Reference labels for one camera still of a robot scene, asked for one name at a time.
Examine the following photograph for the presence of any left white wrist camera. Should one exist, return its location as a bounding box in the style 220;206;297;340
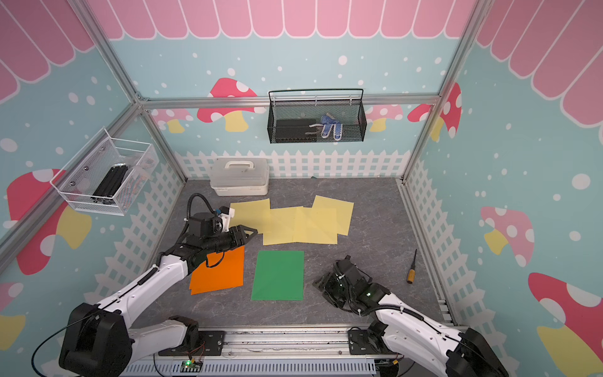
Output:
215;206;236;232

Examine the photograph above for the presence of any blue white item in basket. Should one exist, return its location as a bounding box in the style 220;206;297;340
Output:
309;114;343;141

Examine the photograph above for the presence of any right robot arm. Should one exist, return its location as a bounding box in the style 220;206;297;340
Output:
312;256;509;376

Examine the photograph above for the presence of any white wire wall basket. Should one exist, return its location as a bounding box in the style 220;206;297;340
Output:
50;129;160;216

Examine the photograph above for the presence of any small green circuit board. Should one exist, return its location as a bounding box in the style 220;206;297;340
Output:
180;359;204;374

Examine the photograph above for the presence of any small brown object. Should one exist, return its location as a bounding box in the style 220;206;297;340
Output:
407;250;418;284

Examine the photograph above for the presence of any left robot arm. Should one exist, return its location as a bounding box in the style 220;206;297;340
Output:
58;193;258;376

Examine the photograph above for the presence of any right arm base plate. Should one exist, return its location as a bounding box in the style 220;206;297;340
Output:
347;327;394;355

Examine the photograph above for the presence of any white plastic storage box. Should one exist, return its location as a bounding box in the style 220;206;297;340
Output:
209;157;269;196

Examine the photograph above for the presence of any orange paper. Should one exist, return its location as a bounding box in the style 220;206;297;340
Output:
189;246;245;295

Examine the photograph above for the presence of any small green paper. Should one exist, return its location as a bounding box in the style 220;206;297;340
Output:
251;251;305;301

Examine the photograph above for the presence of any black wire wall basket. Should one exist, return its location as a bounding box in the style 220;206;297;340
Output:
267;88;367;144

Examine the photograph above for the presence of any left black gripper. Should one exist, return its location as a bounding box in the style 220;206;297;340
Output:
203;225;258;254

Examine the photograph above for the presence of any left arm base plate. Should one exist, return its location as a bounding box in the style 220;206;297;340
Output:
159;331;225;358

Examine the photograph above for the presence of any black box in white basket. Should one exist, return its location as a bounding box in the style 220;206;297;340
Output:
91;163;129;205

